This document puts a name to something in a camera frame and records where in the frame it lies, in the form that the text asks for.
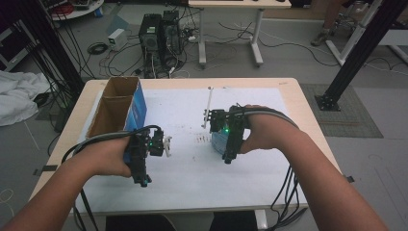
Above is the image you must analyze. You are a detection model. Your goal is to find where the open cardboard box blue side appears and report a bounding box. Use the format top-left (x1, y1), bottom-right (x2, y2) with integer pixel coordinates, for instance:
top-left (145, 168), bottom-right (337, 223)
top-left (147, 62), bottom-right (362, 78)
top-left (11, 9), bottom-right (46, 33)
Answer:
top-left (85, 76), bottom-right (148, 140)

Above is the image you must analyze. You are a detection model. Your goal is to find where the grey floor mat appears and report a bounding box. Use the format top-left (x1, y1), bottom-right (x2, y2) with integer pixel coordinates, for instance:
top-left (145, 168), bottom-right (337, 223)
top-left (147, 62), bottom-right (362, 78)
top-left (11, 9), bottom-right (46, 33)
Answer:
top-left (299, 83), bottom-right (385, 140)

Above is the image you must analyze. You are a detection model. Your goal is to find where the thin white plastic strip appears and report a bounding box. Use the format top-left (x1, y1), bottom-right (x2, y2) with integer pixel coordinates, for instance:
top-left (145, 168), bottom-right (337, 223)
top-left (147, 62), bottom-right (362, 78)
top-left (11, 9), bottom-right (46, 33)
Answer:
top-left (201, 85), bottom-right (215, 129)

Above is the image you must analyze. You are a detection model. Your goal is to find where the round white table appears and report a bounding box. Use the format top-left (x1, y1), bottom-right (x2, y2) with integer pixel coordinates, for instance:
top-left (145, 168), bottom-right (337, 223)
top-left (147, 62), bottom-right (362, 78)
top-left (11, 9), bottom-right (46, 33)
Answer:
top-left (44, 0), bottom-right (106, 22)

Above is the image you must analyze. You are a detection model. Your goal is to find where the gripper grey cable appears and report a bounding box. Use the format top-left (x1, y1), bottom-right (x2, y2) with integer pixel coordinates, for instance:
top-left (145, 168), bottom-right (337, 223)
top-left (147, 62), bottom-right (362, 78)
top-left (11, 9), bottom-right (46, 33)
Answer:
top-left (60, 124), bottom-right (164, 231)
top-left (236, 103), bottom-right (300, 130)

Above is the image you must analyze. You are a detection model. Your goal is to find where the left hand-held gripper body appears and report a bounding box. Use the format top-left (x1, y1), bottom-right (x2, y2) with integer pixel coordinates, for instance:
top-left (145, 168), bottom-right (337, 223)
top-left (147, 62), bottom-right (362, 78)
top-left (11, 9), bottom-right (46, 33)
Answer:
top-left (122, 126), bottom-right (153, 189)

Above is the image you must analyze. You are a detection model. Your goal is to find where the right gripper grey cable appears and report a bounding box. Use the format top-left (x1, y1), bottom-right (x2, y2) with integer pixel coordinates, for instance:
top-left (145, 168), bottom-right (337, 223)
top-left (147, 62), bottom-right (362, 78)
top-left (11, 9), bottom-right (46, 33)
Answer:
top-left (236, 103), bottom-right (300, 130)

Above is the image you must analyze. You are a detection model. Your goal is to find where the coiled black cable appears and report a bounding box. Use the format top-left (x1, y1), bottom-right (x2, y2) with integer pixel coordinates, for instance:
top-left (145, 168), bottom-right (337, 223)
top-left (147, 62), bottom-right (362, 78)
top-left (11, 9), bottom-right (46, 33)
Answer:
top-left (86, 41), bottom-right (110, 56)

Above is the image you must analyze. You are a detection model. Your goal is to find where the black cables bundle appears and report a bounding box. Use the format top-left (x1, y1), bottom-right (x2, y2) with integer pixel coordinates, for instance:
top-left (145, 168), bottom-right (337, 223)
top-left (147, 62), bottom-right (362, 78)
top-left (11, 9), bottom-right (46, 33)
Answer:
top-left (268, 165), bottom-right (310, 231)

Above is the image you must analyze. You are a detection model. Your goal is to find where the person's dark clothing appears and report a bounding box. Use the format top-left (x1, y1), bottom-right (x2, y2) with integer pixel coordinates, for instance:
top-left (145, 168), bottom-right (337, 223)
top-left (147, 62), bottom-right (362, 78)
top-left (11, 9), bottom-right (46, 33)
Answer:
top-left (105, 210), bottom-right (259, 231)

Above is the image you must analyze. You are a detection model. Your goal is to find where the person's right hand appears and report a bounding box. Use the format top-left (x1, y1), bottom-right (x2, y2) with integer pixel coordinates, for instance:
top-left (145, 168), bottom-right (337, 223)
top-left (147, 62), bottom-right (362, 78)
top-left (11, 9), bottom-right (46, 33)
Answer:
top-left (238, 103), bottom-right (302, 156)

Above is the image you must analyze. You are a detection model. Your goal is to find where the white metal stand leg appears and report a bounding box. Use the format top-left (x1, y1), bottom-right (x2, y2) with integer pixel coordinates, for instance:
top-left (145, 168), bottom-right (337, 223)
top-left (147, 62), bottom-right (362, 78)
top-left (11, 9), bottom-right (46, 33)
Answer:
top-left (324, 0), bottom-right (384, 67)

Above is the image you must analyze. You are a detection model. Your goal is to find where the light wooden table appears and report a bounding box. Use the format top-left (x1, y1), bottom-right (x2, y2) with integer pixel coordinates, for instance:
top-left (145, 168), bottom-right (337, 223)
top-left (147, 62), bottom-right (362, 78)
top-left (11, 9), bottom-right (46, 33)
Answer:
top-left (29, 76), bottom-right (343, 218)

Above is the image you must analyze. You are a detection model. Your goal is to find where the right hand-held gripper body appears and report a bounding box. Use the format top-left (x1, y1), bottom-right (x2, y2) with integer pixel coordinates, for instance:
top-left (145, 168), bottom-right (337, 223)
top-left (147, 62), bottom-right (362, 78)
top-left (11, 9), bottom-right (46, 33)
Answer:
top-left (210, 103), bottom-right (250, 166)

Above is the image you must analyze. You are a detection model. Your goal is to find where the white table mat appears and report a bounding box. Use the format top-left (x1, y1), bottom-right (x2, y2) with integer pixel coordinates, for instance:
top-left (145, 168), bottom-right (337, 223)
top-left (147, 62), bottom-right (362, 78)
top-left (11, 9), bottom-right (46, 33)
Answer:
top-left (75, 86), bottom-right (310, 216)

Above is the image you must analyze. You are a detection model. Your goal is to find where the black metal frame post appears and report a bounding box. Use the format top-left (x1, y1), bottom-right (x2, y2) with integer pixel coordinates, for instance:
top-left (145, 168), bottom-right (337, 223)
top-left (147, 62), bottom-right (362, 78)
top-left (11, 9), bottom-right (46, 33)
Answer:
top-left (314, 0), bottom-right (408, 113)

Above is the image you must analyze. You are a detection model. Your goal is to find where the person's left hand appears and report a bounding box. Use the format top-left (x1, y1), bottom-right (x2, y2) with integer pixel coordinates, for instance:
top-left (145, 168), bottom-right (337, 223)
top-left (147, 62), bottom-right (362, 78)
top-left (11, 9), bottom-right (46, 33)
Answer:
top-left (74, 136), bottom-right (133, 178)

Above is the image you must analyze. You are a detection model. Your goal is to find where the left gripper grey cable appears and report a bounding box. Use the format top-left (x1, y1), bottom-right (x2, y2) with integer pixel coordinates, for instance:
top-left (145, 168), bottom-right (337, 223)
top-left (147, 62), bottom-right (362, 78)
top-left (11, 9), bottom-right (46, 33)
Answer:
top-left (60, 124), bottom-right (164, 231)

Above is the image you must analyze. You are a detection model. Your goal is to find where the white crumpled cloth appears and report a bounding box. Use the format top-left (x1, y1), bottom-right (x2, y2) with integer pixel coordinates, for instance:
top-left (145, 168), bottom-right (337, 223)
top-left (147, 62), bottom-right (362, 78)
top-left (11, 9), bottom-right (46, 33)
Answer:
top-left (0, 69), bottom-right (52, 127)

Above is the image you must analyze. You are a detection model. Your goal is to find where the black metal stand with cables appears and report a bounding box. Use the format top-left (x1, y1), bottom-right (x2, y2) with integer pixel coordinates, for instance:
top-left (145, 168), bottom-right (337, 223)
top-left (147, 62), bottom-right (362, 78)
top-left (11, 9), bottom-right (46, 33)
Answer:
top-left (13, 0), bottom-right (87, 133)

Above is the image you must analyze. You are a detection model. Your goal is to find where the white desk with legs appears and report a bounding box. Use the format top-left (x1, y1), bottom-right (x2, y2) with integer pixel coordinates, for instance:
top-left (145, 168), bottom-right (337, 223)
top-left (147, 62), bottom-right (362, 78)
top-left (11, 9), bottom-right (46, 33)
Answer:
top-left (188, 0), bottom-right (293, 69)

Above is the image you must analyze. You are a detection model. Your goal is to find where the small white device box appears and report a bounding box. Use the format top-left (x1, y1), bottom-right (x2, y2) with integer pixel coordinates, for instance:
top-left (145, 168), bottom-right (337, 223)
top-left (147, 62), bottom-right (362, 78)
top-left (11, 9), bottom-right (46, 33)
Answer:
top-left (107, 28), bottom-right (129, 52)

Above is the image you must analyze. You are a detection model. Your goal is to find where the black computer tower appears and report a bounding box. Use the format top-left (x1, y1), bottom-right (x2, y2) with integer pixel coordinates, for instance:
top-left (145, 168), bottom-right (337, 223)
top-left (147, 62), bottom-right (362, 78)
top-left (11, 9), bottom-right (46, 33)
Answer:
top-left (159, 10), bottom-right (185, 64)
top-left (138, 13), bottom-right (164, 66)

